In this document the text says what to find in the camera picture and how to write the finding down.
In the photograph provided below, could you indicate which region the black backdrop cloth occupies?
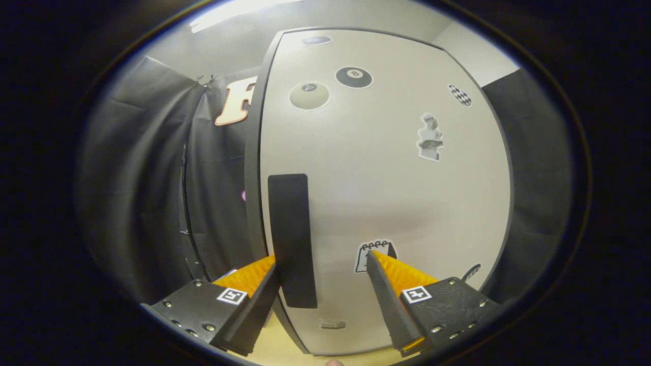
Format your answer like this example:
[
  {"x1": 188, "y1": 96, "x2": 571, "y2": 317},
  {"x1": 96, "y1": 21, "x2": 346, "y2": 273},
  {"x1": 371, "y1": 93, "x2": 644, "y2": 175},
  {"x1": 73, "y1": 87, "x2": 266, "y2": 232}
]
[{"x1": 79, "y1": 55, "x2": 573, "y2": 306}]

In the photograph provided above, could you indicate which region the black door handle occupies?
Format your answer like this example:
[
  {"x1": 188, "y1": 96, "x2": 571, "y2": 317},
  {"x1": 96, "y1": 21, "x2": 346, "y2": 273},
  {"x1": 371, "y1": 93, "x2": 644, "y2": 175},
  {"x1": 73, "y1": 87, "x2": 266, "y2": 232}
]
[{"x1": 268, "y1": 174, "x2": 318, "y2": 309}]

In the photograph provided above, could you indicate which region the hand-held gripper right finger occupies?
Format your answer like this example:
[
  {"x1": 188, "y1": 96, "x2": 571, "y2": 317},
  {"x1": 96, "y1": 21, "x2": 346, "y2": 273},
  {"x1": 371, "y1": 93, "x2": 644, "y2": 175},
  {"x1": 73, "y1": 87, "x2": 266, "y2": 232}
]
[{"x1": 366, "y1": 250, "x2": 501, "y2": 356}]

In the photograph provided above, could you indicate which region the black backdrop stand pole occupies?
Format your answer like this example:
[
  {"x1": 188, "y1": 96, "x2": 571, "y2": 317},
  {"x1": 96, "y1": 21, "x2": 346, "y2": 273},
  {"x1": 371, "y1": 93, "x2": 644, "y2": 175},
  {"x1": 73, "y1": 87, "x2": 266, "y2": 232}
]
[{"x1": 180, "y1": 142, "x2": 204, "y2": 278}]

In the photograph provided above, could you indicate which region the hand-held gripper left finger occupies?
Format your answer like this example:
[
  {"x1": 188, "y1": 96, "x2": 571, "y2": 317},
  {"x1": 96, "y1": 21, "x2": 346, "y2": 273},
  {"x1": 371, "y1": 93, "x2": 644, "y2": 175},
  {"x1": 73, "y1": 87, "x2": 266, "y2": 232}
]
[{"x1": 150, "y1": 254, "x2": 280, "y2": 356}]

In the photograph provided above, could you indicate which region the grey cabinet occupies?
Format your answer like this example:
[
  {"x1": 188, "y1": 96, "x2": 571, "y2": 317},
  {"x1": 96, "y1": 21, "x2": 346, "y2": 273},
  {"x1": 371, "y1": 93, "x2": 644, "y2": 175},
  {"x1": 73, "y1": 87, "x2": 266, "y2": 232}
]
[{"x1": 244, "y1": 26, "x2": 515, "y2": 355}]

